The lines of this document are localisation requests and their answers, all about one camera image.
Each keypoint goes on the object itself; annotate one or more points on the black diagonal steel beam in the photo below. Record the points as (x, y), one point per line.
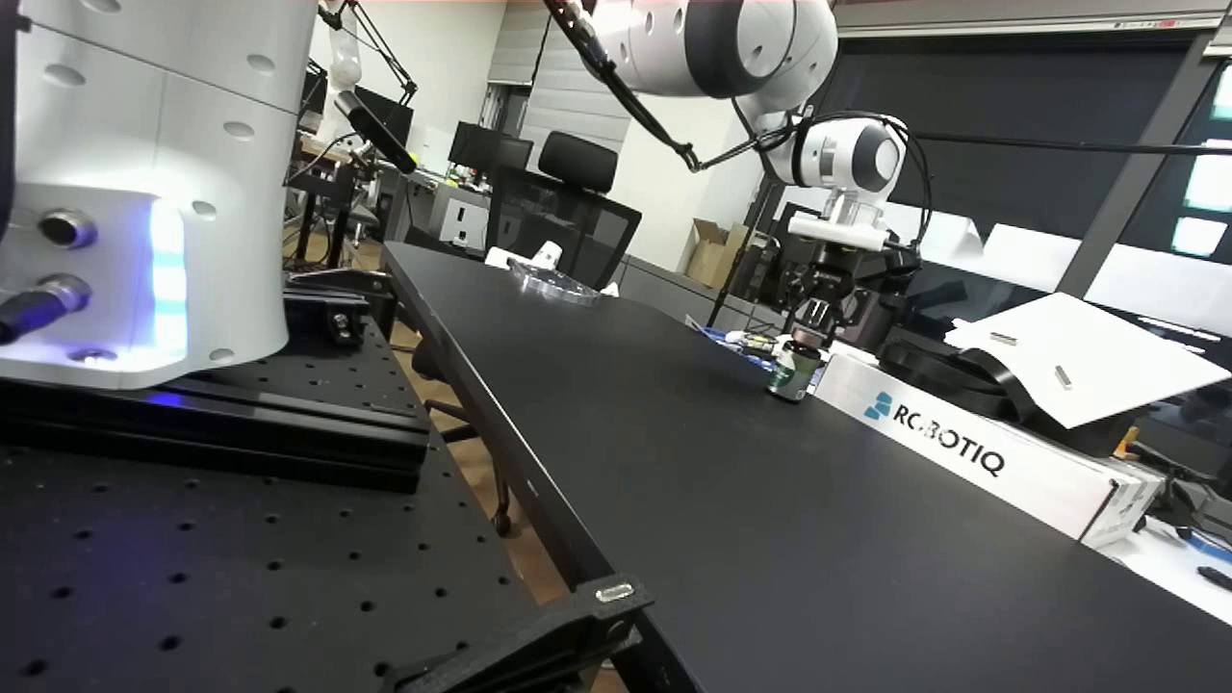
(1136, 161)

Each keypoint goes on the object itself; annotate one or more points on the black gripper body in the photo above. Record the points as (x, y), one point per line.
(837, 276)

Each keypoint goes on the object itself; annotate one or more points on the brown cardboard box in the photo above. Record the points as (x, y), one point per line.
(711, 253)

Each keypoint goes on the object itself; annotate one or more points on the white Robotiq cardboard box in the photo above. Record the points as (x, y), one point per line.
(987, 450)

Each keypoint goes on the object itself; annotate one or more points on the black computer monitor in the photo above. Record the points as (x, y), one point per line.
(485, 148)

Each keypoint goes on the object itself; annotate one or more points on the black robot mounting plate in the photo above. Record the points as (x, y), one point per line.
(257, 426)

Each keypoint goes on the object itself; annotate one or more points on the black boom stand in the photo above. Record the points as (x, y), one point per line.
(379, 99)

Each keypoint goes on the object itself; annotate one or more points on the flat silver metal disc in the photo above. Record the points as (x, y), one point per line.
(728, 337)

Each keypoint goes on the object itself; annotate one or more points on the clear plastic wrapper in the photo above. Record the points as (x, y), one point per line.
(556, 285)

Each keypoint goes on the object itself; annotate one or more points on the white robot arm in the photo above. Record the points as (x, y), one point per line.
(168, 130)

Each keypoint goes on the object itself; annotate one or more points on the black perforated breadboard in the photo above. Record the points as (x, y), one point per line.
(217, 580)

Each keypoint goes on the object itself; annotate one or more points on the bottle with green label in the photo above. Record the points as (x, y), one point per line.
(800, 371)

